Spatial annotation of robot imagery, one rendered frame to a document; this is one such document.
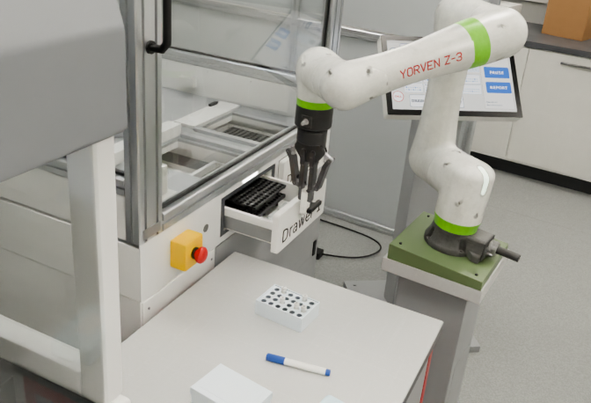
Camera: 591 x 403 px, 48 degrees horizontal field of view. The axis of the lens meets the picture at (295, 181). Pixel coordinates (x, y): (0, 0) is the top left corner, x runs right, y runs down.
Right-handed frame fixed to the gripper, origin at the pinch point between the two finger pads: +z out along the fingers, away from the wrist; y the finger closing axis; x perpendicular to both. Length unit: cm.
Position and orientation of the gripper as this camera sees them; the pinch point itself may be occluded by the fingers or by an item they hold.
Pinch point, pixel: (305, 200)
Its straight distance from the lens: 172.8
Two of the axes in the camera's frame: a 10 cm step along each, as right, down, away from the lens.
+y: 8.9, 2.5, -3.8
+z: -0.8, 9.1, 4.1
